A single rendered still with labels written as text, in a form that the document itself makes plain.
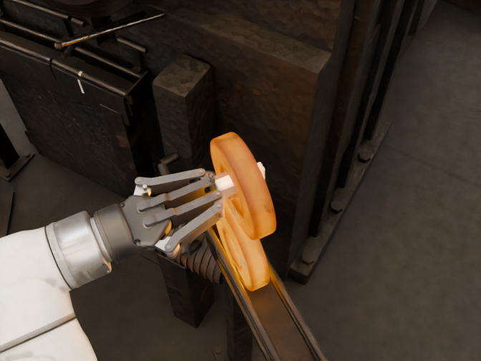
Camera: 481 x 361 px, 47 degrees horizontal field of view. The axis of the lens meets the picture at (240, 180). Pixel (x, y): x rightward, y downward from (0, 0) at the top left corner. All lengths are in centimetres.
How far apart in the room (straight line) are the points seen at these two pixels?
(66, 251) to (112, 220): 7
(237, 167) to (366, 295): 105
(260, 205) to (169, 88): 38
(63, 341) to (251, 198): 29
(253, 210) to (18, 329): 32
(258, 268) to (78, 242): 30
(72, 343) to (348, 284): 111
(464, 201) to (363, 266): 43
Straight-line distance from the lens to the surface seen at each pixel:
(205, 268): 115
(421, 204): 190
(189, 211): 74
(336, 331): 165
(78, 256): 72
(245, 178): 71
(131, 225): 74
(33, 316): 72
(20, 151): 206
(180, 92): 102
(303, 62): 96
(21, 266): 72
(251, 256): 86
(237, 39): 100
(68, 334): 73
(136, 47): 117
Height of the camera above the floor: 154
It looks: 56 degrees down
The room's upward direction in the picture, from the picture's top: straight up
